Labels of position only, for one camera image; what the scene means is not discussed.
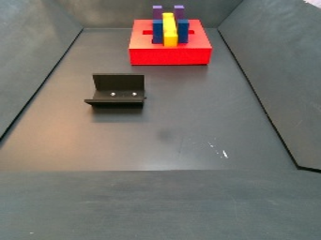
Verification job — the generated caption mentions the purple block right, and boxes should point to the purple block right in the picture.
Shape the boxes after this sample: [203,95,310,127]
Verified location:
[174,5,185,20]

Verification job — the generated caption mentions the purple block left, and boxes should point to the purple block left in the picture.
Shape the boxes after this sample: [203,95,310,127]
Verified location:
[153,6,163,20]

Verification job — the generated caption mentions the red base board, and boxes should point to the red base board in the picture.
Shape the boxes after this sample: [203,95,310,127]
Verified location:
[128,20,213,66]

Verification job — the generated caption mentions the blue block left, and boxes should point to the blue block left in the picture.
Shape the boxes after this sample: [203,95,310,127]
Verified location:
[151,20,163,44]

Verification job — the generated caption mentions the purple block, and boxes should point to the purple block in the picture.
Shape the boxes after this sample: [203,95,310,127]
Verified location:
[153,6,163,20]
[174,5,185,20]

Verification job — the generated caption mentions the blue block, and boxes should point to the blue block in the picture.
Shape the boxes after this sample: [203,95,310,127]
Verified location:
[177,19,190,43]
[151,20,163,44]

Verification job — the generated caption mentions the blue block right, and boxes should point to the blue block right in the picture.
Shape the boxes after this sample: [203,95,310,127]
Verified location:
[177,19,190,43]

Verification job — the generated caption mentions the black angle bracket fixture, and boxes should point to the black angle bracket fixture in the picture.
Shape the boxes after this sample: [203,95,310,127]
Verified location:
[84,73,146,107]

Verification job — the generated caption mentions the yellow long block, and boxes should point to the yellow long block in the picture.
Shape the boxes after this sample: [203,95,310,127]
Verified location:
[162,12,178,47]

